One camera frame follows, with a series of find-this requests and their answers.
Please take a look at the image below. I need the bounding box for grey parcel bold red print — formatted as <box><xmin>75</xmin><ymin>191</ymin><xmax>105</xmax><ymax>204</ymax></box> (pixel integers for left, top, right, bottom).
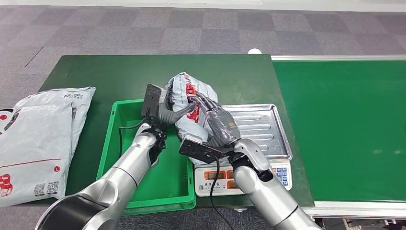
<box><xmin>165</xmin><ymin>72</ymin><xmax>223</xmax><ymax>166</ymax></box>

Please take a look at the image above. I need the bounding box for green conveyor belt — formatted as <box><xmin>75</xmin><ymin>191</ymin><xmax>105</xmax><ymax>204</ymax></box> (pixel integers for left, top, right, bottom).
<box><xmin>271</xmin><ymin>54</ymin><xmax>406</xmax><ymax>223</ymax></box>

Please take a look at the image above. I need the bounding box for black right camera cable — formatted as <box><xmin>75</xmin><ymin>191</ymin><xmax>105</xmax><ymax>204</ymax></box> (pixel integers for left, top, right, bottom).
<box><xmin>208</xmin><ymin>157</ymin><xmax>236</xmax><ymax>230</ymax></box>

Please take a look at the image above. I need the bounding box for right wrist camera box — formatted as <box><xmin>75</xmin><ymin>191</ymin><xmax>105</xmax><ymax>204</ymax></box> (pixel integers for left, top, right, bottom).
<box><xmin>179</xmin><ymin>135</ymin><xmax>236</xmax><ymax>164</ymax></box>

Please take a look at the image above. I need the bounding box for green plastic crate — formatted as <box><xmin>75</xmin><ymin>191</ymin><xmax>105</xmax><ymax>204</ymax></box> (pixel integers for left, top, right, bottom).
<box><xmin>95</xmin><ymin>99</ymin><xmax>197</xmax><ymax>217</ymax></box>

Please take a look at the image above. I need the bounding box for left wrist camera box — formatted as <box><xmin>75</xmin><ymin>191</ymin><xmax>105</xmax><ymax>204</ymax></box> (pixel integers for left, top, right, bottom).
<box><xmin>141</xmin><ymin>84</ymin><xmax>168</xmax><ymax>119</ymax></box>

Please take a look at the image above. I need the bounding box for white electronic scale body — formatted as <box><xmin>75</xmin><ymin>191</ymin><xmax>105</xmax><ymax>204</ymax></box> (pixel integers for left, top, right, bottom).
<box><xmin>194</xmin><ymin>159</ymin><xmax>293</xmax><ymax>197</ymax></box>

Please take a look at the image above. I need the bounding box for steel scale tray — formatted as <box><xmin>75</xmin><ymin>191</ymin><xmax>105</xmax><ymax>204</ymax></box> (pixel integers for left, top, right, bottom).
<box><xmin>219</xmin><ymin>103</ymin><xmax>293</xmax><ymax>161</ymax></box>

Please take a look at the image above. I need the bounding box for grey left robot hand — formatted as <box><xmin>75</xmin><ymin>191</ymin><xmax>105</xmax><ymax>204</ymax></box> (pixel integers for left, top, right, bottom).
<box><xmin>157</xmin><ymin>95</ymin><xmax>196</xmax><ymax>127</ymax></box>

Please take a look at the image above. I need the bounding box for black camera cable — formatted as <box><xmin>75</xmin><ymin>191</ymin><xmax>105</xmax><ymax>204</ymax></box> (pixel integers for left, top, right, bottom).
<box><xmin>208</xmin><ymin>157</ymin><xmax>236</xmax><ymax>230</ymax></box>
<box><xmin>118</xmin><ymin>109</ymin><xmax>151</xmax><ymax>160</ymax></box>

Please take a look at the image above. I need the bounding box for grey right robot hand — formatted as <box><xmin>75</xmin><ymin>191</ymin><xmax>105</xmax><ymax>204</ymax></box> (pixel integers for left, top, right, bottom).
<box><xmin>189</xmin><ymin>92</ymin><xmax>242</xmax><ymax>148</ymax></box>

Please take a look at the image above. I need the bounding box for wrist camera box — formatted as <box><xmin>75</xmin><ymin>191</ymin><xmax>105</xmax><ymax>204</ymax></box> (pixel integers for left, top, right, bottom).
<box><xmin>179</xmin><ymin>135</ymin><xmax>236</xmax><ymax>164</ymax></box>
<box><xmin>141</xmin><ymin>84</ymin><xmax>168</xmax><ymax>119</ymax></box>

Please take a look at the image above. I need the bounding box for large flat grey mailer bag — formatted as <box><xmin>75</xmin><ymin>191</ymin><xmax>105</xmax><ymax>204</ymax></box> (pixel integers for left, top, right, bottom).
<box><xmin>0</xmin><ymin>103</ymin><xmax>74</xmax><ymax>208</ymax></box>

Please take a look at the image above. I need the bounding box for flat grey express mailer bag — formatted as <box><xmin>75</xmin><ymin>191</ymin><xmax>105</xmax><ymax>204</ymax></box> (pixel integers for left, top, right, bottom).
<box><xmin>14</xmin><ymin>86</ymin><xmax>96</xmax><ymax>160</ymax></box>

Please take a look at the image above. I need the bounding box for black left camera cable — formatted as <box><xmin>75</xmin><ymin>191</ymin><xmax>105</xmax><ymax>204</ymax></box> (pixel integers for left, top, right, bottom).
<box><xmin>118</xmin><ymin>109</ymin><xmax>151</xmax><ymax>160</ymax></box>

